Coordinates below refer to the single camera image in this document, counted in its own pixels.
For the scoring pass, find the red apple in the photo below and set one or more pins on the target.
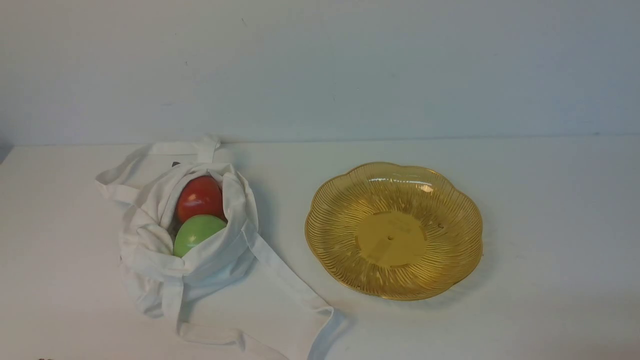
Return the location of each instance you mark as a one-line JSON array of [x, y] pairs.
[[201, 196]]

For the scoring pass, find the white cloth tote bag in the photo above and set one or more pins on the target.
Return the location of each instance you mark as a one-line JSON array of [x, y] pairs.
[[149, 181]]

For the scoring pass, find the amber ribbed plastic plate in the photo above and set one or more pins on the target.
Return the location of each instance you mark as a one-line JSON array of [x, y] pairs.
[[399, 232]]

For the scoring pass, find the green apple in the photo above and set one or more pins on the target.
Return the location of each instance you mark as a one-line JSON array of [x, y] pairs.
[[196, 230]]

